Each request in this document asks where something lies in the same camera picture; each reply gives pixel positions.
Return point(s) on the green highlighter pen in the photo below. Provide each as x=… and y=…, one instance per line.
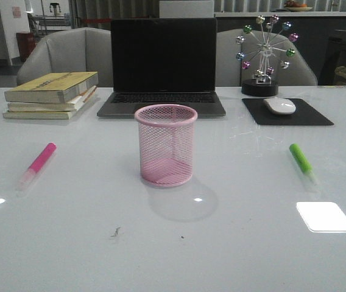
x=306, y=173

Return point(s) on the pink highlighter pen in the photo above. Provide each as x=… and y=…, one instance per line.
x=35, y=167

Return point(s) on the pink mesh pen holder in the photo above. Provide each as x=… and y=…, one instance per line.
x=166, y=134

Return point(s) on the grey open laptop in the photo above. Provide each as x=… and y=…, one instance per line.
x=160, y=61

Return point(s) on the black mouse pad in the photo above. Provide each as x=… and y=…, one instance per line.
x=304, y=115

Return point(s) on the middle cream book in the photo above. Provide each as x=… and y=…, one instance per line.
x=73, y=105

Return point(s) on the cream book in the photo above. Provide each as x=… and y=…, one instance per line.
x=39, y=114
x=73, y=105

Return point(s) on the right grey armchair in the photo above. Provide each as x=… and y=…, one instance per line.
x=236, y=60

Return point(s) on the grey armchair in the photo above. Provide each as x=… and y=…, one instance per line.
x=75, y=50
x=236, y=60

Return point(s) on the white computer mouse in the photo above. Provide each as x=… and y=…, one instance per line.
x=280, y=106

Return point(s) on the left grey armchair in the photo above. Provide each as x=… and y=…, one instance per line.
x=75, y=50

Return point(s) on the top yellow book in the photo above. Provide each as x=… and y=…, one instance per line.
x=53, y=87

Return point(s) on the ferris wheel desk ornament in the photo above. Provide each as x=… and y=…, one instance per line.
x=261, y=83

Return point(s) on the bottom cream book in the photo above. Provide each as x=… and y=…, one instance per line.
x=39, y=114

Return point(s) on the red trash bin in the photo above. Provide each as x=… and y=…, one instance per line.
x=26, y=44

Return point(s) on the fruit bowl on counter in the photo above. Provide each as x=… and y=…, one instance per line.
x=295, y=6

